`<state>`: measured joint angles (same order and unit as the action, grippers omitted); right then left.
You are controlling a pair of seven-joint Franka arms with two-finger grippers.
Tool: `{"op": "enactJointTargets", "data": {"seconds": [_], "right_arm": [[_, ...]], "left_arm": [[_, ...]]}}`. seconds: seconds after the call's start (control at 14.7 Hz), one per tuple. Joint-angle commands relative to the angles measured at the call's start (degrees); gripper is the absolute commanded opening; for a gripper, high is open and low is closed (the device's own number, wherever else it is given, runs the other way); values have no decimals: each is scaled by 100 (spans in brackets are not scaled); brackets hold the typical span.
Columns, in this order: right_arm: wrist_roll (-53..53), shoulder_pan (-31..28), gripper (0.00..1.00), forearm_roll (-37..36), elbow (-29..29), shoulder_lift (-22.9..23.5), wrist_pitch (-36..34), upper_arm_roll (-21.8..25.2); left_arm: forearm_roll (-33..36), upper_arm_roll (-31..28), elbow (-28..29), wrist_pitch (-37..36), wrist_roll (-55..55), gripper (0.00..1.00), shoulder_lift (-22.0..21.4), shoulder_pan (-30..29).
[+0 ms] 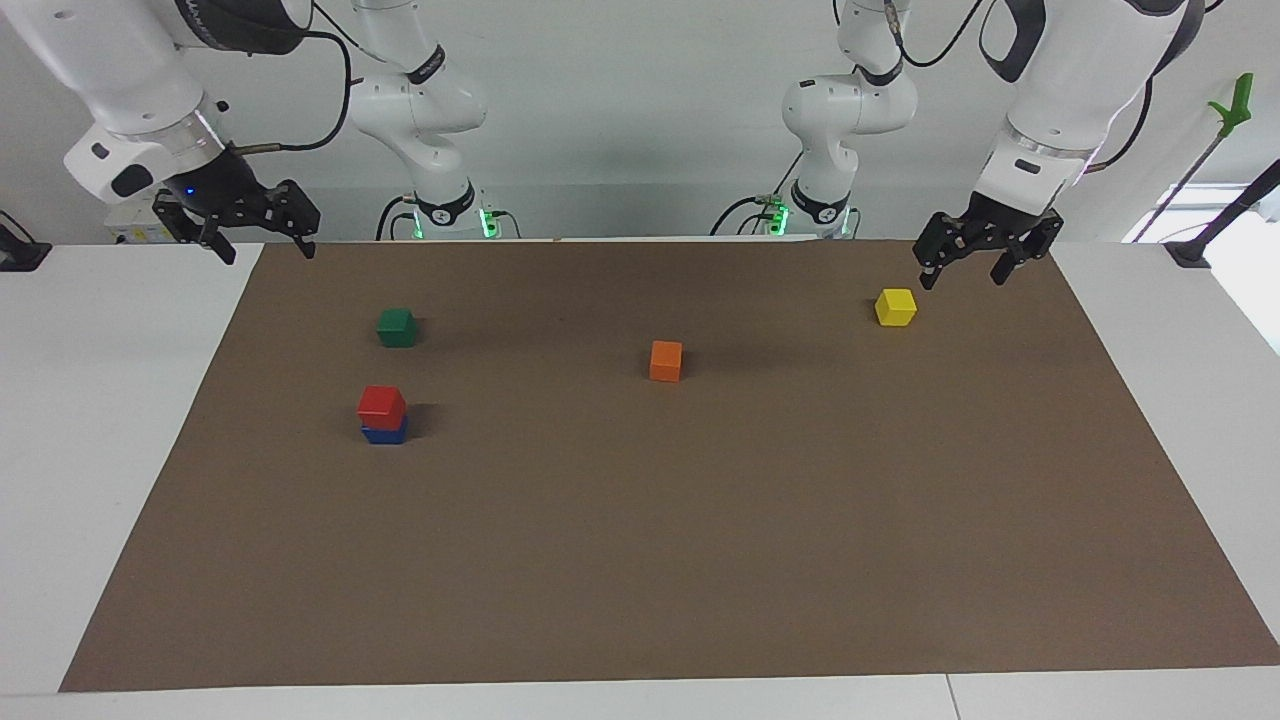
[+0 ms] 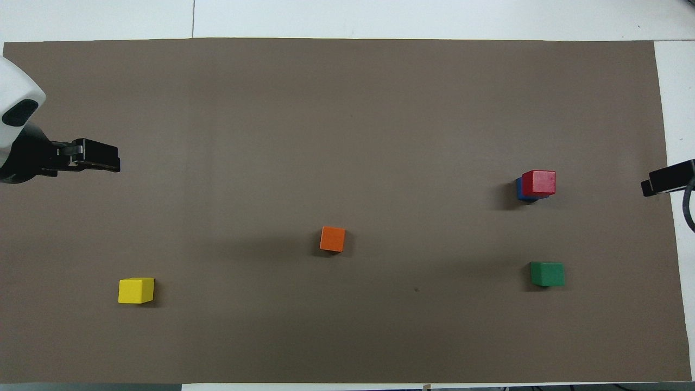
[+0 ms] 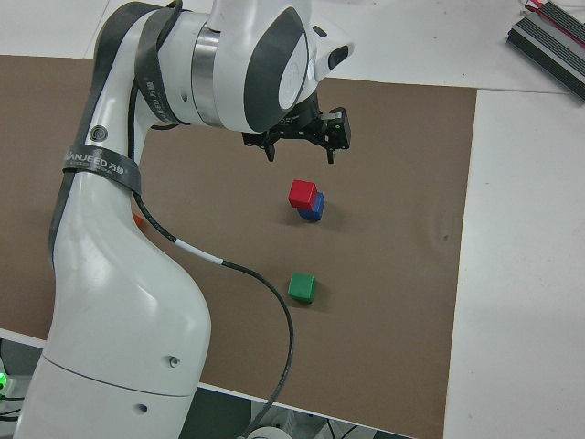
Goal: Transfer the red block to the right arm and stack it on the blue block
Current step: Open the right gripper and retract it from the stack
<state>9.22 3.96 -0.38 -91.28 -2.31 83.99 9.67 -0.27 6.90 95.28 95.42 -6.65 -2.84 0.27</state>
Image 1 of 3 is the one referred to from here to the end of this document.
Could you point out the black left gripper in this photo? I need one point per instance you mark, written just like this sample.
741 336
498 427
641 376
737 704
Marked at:
1010 225

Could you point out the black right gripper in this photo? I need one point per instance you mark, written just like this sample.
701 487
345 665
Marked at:
222 190

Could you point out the red cube block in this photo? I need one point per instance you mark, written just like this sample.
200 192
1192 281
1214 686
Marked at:
381 407

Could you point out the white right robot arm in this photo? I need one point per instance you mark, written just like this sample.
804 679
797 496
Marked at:
120 70

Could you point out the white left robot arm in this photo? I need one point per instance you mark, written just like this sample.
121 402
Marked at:
1070 90

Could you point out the yellow cube block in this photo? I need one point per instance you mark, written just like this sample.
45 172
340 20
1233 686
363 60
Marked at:
896 307

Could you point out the green cube block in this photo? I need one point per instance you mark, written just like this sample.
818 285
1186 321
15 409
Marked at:
397 328

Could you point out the blue cube block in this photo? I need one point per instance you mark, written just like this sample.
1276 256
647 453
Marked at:
384 436

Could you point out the orange cube block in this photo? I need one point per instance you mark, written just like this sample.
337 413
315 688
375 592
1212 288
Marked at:
666 361

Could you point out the white box with yellow labels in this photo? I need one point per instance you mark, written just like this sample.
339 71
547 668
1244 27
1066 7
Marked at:
130 232

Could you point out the small black table clamp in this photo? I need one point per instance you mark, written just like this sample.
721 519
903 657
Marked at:
20 255

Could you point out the black slanted stand with clamp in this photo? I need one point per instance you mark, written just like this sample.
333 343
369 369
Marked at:
1235 205

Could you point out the green-tipped thin pole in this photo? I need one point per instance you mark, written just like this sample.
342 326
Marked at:
1236 105

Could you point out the brown table mat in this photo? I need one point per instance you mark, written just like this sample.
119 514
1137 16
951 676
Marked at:
640 520

